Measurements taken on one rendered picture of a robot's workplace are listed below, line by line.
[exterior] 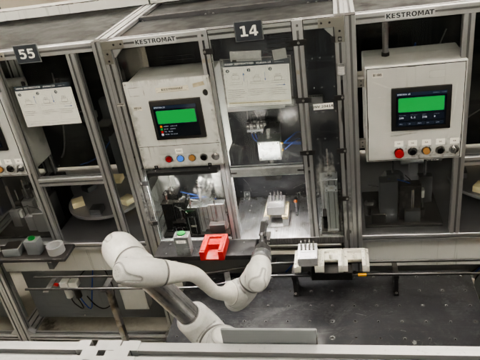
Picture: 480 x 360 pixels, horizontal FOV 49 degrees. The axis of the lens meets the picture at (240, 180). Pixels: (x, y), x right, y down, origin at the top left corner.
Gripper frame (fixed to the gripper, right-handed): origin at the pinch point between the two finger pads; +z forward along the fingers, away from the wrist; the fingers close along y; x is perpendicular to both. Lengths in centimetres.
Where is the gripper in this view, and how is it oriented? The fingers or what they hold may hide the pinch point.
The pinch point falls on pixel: (266, 228)
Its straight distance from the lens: 252.7
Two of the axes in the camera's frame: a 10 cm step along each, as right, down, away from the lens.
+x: -9.8, 0.5, 1.9
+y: -1.4, -8.6, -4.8
